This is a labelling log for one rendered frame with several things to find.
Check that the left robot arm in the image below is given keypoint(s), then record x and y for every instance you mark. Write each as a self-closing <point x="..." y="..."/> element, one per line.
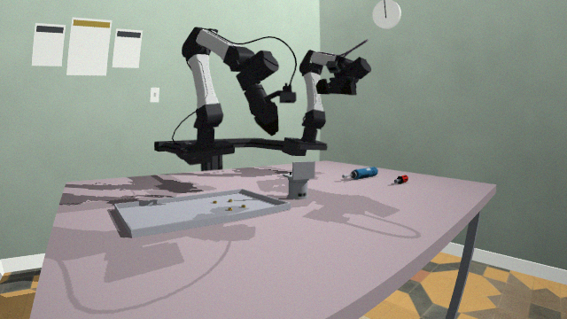
<point x="315" y="116"/>

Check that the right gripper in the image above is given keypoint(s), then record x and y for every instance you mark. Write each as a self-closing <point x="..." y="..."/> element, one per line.
<point x="266" y="112"/>

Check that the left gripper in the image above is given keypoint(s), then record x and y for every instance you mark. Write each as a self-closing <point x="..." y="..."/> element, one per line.
<point x="322" y="87"/>

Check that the grey metal l-bracket with holes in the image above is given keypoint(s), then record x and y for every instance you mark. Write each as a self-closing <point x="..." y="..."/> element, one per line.
<point x="302" y="170"/>

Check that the red-handled screwdriver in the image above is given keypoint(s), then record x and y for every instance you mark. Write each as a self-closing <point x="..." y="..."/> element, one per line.
<point x="401" y="179"/>

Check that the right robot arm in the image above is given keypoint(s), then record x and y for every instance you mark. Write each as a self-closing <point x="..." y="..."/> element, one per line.
<point x="253" y="69"/>

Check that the blue screwdriver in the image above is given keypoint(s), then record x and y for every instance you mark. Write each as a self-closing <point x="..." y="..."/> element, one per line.
<point x="362" y="173"/>

